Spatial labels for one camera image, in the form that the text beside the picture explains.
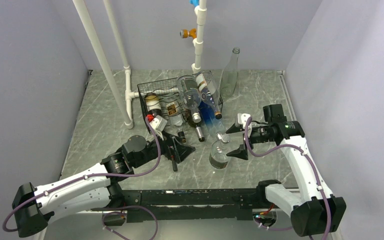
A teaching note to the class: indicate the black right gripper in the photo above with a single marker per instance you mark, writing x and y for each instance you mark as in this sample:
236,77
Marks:
241,152

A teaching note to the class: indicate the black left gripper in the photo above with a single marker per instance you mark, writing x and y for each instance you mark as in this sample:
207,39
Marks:
181,150

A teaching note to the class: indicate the clear round glass bottle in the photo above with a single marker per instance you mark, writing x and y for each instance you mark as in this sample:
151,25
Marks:
218,158

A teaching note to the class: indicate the dark bottle black capsule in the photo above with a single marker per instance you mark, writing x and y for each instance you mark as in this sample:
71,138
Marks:
176,119

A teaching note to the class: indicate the dark bottle gold foil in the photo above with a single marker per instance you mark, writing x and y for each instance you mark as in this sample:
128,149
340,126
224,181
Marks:
152,103

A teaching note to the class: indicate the clear bottle black cap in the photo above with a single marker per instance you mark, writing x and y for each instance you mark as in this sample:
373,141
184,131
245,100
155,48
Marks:
208,88

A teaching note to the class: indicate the clear bottle black gold label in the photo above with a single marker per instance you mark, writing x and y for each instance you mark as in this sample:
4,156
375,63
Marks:
229,76

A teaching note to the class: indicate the clear bottle silver cap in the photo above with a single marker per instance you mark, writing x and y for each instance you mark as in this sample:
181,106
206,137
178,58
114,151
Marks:
189,93

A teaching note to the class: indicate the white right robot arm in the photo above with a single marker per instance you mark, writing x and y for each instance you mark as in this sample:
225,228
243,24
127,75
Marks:
301,179

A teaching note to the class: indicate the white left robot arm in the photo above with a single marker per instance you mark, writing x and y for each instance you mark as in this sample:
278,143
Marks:
96,188

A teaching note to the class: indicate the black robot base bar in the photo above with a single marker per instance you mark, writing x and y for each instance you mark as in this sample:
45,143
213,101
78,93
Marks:
242,204

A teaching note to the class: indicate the blue glass bottle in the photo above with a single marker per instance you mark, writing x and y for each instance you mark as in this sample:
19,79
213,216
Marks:
214,126

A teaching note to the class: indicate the dark bottle silver capsule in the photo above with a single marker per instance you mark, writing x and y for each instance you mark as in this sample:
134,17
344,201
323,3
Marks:
197,127

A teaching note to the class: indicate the white pipe with tee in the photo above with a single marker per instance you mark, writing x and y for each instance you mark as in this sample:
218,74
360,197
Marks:
129,94

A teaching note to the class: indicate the orange valve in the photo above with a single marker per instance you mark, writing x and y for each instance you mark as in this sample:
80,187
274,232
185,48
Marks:
192,33

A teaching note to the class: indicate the white pipe with valves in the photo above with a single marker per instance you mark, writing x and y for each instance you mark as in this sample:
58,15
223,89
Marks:
201,16

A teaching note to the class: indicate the blue valve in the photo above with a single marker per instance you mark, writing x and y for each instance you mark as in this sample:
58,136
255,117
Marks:
195,3

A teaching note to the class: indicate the slanted white pipe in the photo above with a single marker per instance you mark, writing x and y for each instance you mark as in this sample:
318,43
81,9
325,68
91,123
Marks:
90,30

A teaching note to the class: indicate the black handled tool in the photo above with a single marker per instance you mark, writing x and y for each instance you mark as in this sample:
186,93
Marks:
173,159

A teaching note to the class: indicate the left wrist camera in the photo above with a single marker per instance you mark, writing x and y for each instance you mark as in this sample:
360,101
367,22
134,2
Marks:
157,123

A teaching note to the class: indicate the black wire wine rack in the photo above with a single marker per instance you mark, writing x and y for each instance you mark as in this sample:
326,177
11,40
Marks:
167,91

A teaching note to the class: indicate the aluminium frame rail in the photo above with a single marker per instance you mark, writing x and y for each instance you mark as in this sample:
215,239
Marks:
311,216

